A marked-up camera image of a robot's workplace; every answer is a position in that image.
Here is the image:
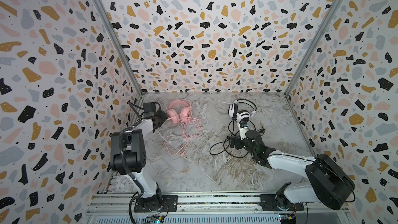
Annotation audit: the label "pink headphones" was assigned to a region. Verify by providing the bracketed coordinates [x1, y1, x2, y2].
[166, 99, 192, 124]

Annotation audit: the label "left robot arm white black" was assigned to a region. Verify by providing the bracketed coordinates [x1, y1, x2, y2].
[110, 102, 178, 214]

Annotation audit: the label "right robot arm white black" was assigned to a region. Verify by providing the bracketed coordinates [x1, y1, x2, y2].
[227, 130, 355, 211]

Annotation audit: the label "white black headphones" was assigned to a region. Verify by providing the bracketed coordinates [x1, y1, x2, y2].
[228, 99, 257, 123]

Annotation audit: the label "right circuit board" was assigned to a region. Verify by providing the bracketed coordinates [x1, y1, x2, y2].
[278, 213, 296, 224]

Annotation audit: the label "left green circuit board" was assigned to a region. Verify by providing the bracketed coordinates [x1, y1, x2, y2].
[143, 215, 165, 224]

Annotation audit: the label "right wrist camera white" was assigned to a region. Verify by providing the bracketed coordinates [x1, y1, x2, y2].
[238, 120, 248, 140]

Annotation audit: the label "black headphone cable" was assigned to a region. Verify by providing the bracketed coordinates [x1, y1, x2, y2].
[209, 111, 266, 159]

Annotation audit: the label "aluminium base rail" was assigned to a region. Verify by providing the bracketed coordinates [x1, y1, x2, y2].
[85, 191, 355, 224]

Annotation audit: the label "left aluminium corner post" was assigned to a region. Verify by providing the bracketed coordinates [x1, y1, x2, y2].
[92, 0, 143, 98]

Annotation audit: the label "aluminium corner post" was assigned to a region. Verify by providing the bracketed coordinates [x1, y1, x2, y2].
[284, 0, 343, 99]
[92, 0, 143, 98]

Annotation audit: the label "right aluminium corner post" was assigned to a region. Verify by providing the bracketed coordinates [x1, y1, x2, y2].
[284, 0, 343, 99]

